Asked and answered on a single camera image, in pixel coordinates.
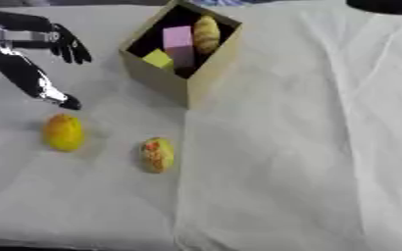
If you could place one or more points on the yellow toy mango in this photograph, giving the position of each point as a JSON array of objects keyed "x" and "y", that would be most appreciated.
[{"x": 64, "y": 132}]

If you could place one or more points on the yellow red-speckled toy fruit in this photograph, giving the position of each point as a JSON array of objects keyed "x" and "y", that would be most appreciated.
[{"x": 157, "y": 155}]

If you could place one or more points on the tan toy bread roll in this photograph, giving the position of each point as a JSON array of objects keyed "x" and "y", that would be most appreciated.
[{"x": 207, "y": 34}]

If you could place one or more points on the tan cardboard box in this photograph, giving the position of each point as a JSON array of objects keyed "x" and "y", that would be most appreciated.
[{"x": 170, "y": 80}]

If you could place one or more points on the pink rectangular block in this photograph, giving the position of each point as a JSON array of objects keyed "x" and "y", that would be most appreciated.
[{"x": 180, "y": 45}]

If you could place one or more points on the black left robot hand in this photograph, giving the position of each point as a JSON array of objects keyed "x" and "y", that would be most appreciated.
[{"x": 21, "y": 70}]

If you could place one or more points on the yellow-green block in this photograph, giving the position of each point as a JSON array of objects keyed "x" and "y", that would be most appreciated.
[{"x": 157, "y": 59}]

